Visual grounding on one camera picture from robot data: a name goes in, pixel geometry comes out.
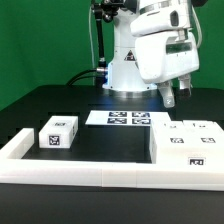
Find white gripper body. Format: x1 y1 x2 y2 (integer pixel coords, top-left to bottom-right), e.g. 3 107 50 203
135 31 199 83

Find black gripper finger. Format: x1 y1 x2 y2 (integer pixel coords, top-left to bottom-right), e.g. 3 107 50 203
178 74 191 98
157 81 175 108

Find white cabinet door with tag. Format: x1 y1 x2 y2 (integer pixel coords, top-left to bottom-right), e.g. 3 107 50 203
183 120 224 145

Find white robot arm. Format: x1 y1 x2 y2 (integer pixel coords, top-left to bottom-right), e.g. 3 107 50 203
103 0 202 108

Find white cabinet body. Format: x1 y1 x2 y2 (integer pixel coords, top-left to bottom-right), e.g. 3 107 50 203
148 120 224 165

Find white cabinet top box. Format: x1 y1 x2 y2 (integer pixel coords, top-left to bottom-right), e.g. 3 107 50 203
39 116 78 149

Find white base tag plate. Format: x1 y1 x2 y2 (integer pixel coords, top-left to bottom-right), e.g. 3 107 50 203
86 110 170 126

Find white thin cable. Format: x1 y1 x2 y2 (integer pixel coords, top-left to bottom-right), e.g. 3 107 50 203
191 0 203 49

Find black cables at base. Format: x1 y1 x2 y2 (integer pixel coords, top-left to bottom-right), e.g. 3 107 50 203
65 68 107 87

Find white U-shaped obstacle wall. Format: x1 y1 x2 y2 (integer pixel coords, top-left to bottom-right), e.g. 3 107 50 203
0 128 224 191

